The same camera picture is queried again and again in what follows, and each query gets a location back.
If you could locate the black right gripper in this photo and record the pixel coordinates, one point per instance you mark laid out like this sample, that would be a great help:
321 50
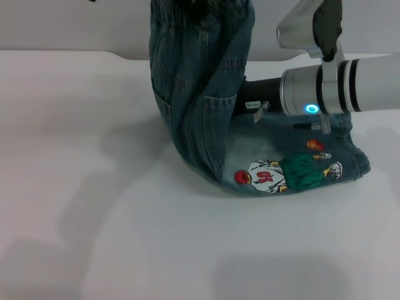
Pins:
259 93

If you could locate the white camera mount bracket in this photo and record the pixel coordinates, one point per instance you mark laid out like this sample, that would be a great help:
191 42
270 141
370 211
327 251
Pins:
331 68

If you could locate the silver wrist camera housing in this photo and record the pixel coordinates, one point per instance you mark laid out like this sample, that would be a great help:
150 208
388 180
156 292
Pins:
297 25

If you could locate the blue denim shorts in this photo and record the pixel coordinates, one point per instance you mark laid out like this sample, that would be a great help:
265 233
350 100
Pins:
193 93

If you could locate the small metal connector plug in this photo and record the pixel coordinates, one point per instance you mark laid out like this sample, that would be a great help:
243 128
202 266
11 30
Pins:
261 111

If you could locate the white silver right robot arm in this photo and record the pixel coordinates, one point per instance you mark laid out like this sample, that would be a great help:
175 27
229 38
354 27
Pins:
362 84

